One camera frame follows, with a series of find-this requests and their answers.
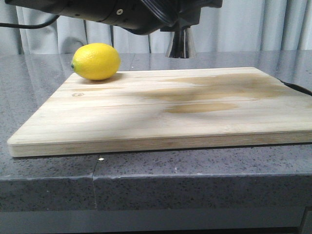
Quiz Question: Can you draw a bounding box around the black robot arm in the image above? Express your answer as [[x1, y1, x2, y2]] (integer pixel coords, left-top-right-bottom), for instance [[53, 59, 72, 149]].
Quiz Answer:
[[5, 0, 223, 35]]

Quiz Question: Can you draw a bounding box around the silver double jigger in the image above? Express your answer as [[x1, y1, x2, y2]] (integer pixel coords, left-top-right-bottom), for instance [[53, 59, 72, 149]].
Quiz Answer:
[[166, 19, 196, 59]]

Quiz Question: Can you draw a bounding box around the grey curtain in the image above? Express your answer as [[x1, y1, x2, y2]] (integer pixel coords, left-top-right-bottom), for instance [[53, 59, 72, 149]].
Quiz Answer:
[[0, 0, 312, 56]]

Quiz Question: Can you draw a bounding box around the yellow lemon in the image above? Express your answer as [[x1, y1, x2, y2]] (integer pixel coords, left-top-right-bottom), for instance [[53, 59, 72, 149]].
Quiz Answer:
[[71, 43, 121, 80]]

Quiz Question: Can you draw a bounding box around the wooden cutting board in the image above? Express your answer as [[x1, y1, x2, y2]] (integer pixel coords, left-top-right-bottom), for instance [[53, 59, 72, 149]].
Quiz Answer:
[[7, 67, 312, 157]]

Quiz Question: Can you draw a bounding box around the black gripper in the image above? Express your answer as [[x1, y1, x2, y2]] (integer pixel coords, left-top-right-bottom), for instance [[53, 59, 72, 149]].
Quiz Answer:
[[160, 0, 223, 32]]

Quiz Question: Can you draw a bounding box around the black round cable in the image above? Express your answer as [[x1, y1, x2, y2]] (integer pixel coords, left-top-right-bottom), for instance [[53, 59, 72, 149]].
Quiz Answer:
[[0, 14, 60, 30]]

